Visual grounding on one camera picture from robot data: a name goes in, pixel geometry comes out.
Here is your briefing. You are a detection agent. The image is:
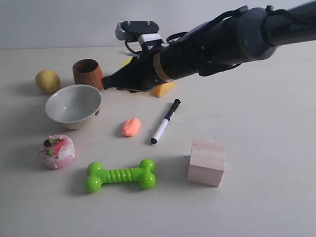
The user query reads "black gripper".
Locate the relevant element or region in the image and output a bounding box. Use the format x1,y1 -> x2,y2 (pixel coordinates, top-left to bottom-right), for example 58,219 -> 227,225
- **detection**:
102,51 -> 163,91

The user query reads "orange putty lump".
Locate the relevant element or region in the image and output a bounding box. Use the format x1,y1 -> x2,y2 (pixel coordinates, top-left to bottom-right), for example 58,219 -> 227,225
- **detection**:
122,118 -> 141,137

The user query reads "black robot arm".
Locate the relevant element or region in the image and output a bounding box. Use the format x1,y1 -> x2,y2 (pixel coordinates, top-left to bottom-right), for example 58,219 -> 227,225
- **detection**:
102,0 -> 316,92

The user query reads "brown wooden cup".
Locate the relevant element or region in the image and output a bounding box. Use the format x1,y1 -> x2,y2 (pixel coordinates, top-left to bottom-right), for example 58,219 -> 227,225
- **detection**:
72,59 -> 103,91

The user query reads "yellow foam cube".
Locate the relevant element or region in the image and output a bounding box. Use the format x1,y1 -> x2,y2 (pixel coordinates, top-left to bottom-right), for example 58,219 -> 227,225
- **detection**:
120,57 -> 133,69

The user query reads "white ceramic bowl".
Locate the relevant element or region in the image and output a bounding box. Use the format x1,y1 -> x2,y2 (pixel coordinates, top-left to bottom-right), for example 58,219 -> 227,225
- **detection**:
45,84 -> 103,130

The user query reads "orange foam wedge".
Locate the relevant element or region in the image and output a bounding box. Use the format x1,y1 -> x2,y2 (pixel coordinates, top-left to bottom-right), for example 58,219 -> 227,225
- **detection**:
150,81 -> 175,98

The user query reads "yellow lemon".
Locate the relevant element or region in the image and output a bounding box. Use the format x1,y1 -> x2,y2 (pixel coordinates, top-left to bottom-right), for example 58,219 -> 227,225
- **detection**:
35,70 -> 61,94

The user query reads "black white marker pen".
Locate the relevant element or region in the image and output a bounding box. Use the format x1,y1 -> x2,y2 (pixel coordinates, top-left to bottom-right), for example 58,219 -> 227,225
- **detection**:
150,99 -> 181,145

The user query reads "pink toy cake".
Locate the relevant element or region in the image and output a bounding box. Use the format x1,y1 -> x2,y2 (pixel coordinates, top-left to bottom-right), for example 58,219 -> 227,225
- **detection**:
39,134 -> 76,169

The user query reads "green bone dog toy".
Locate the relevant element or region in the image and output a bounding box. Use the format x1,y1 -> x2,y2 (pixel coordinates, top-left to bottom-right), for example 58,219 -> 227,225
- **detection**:
84,159 -> 157,193

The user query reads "light wooden block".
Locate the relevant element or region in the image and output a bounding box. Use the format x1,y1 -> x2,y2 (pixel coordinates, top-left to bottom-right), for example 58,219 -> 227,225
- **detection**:
187,139 -> 225,187

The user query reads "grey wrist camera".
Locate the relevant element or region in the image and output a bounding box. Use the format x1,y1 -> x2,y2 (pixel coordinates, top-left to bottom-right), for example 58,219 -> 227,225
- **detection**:
115,21 -> 159,42

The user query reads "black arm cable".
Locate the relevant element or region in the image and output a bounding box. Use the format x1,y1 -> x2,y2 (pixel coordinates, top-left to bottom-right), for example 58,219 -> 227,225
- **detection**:
124,37 -> 188,59

